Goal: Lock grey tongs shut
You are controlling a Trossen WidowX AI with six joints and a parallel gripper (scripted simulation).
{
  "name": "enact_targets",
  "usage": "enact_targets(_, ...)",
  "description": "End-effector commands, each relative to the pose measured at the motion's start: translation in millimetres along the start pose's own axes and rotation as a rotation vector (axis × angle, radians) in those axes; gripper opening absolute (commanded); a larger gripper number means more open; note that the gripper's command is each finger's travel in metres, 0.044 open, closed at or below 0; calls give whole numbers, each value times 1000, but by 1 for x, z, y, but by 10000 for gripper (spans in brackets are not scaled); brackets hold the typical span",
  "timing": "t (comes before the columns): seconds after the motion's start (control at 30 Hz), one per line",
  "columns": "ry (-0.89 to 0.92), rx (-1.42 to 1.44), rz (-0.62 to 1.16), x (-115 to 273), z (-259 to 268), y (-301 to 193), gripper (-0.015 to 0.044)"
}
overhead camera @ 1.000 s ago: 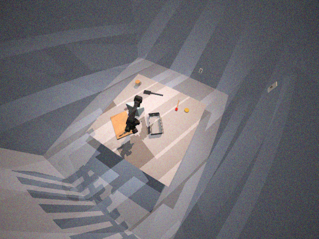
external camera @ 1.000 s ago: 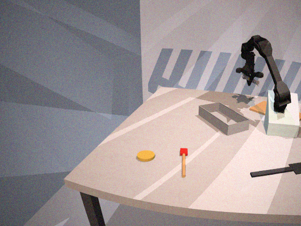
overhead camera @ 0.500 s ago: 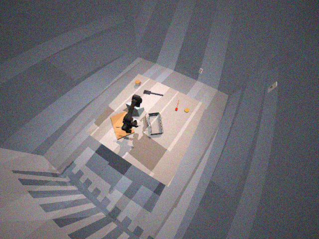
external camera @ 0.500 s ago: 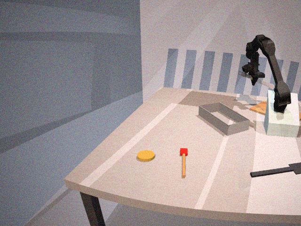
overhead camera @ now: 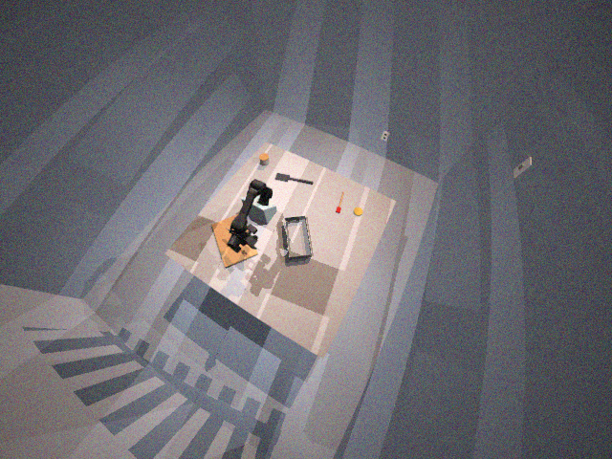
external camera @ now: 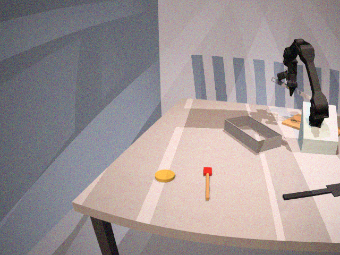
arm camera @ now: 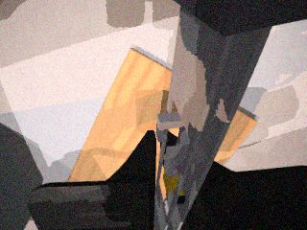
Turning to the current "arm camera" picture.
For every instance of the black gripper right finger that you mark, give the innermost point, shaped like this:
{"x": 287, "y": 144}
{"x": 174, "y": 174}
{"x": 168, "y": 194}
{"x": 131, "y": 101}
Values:
{"x": 223, "y": 188}

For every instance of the light brown wooden board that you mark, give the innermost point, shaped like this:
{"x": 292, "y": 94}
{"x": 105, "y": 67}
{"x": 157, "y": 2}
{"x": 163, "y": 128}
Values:
{"x": 139, "y": 92}

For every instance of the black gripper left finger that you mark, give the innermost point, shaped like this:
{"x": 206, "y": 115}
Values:
{"x": 125, "y": 199}

